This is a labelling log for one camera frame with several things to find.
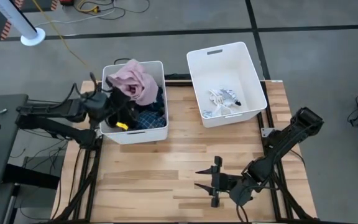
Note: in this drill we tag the blue plaid garment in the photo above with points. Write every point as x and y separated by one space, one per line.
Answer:
151 120

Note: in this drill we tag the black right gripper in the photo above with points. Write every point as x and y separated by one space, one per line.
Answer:
225 183

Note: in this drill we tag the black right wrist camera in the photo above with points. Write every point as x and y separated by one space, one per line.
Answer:
241 194

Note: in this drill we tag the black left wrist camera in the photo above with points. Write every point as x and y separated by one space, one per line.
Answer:
98 107

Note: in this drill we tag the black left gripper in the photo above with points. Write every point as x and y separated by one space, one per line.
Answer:
121 107

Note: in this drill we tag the white blue striped cloth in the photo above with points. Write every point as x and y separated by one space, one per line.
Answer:
207 114

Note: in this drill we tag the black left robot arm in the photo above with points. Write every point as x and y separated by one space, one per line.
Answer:
57 130

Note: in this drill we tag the white pole with round base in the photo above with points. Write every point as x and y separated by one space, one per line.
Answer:
31 36

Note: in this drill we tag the navy dotted garment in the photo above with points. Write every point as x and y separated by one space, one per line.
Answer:
157 104

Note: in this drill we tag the pink shirt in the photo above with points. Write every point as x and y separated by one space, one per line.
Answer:
135 82

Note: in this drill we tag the white perforated plastic basket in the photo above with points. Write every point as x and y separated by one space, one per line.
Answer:
141 137
222 71

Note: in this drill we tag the small white striped sock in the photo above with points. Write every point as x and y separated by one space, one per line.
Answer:
232 98

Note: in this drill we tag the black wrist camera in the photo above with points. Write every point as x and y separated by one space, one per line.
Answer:
98 107
241 194

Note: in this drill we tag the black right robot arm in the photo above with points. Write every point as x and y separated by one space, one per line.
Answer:
287 140

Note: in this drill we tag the black aluminium table frame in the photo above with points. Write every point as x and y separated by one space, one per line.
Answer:
89 189

